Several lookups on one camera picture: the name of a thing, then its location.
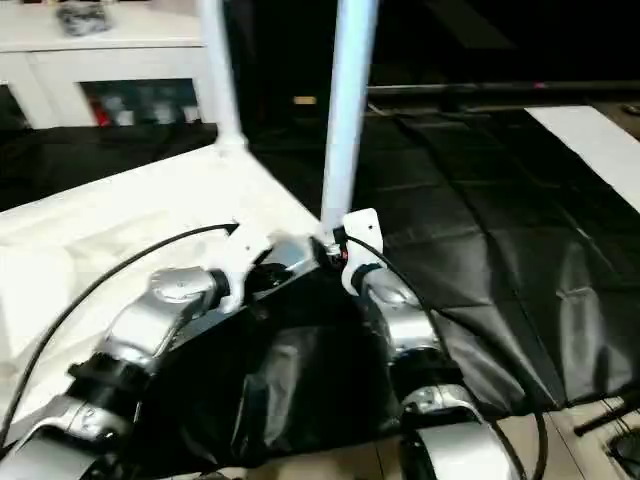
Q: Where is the black stand foot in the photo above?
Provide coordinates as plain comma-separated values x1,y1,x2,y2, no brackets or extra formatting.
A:
573,395,640,438

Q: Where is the white sideboard with glass doors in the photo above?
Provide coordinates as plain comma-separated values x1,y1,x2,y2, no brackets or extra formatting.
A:
0,0,217,131

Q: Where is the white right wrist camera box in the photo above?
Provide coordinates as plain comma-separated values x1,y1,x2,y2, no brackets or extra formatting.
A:
329,208,385,294

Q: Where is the long black bar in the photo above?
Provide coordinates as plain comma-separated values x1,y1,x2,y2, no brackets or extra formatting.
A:
365,80,640,100

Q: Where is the white plastic table top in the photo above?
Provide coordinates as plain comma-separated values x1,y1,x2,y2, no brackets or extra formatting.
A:
0,140,336,421

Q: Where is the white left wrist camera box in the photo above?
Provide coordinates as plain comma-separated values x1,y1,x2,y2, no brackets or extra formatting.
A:
214,228,280,314

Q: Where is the black plastic mat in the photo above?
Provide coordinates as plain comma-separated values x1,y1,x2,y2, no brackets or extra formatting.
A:
0,105,640,476

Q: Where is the dark object on cabinet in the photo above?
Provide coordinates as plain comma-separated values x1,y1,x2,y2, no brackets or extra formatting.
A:
55,0,110,37

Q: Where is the white plastic table leg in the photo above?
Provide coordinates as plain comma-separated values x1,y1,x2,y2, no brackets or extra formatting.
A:
195,0,249,153
319,0,382,237

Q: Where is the flat white panel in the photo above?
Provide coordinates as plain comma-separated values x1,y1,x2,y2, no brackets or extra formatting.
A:
525,103,640,217

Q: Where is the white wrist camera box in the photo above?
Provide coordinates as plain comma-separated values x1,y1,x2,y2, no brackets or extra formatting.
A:
214,228,280,314
329,208,385,294

